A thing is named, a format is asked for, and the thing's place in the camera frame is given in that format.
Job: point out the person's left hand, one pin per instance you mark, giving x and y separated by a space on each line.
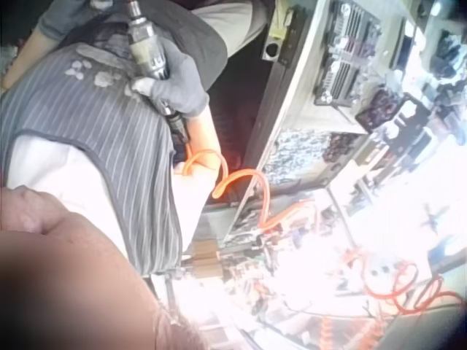
69 18

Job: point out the person's right hand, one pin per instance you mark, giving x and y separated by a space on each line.
182 87

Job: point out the person's right fingers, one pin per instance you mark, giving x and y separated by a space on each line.
146 85

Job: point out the grey pneumatic screwdriver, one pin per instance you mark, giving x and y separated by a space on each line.
146 43

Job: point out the person's legs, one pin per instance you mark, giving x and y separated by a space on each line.
233 25

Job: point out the grey box with round hole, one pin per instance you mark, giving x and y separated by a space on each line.
271 49

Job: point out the metal computer case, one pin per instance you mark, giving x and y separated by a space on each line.
303 120

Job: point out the black computer motherboard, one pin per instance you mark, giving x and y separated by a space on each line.
346 58

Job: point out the black square fan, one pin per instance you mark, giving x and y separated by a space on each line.
379 109

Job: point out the cluttered bench of components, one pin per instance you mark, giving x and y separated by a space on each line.
438 73

